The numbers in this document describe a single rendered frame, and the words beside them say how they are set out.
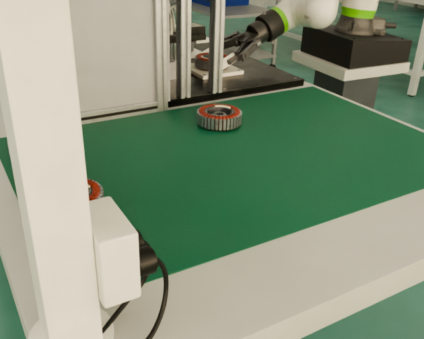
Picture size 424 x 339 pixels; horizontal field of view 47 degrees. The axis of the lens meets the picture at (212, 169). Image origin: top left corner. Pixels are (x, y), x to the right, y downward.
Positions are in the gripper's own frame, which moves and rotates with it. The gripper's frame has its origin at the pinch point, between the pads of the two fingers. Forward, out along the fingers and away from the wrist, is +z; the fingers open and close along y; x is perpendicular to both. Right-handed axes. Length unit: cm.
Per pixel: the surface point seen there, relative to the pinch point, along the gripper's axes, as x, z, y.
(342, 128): -8, -5, -52
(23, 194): 44, 61, -90
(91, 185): 22, 55, -59
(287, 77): -10.3, -14.9, -16.4
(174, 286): 17, 53, -86
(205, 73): 0.1, 6.1, -5.5
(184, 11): 26.1, 11.5, -20.4
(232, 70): -3.6, -2.4, -6.3
